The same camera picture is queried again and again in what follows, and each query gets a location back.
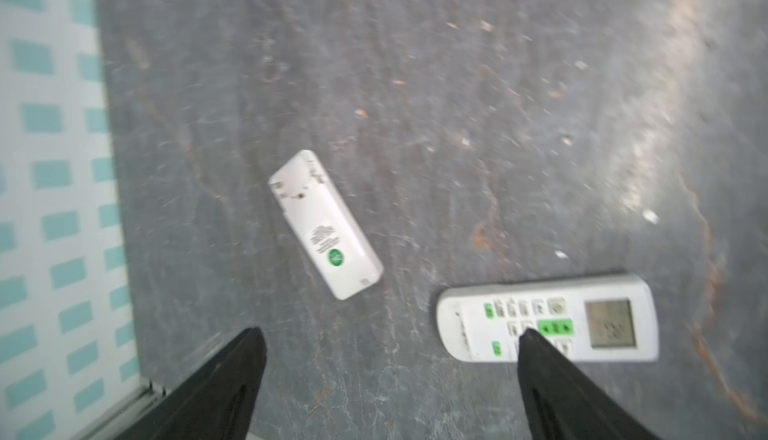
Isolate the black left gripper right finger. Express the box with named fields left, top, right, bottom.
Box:
left=517, top=329, right=657, bottom=439

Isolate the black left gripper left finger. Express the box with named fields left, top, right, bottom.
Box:
left=118, top=328, right=267, bottom=439

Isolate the white remote with green buttons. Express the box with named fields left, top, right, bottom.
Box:
left=436, top=274, right=659, bottom=363

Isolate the white remote with batteries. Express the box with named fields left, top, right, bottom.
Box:
left=269, top=150, right=384, bottom=300

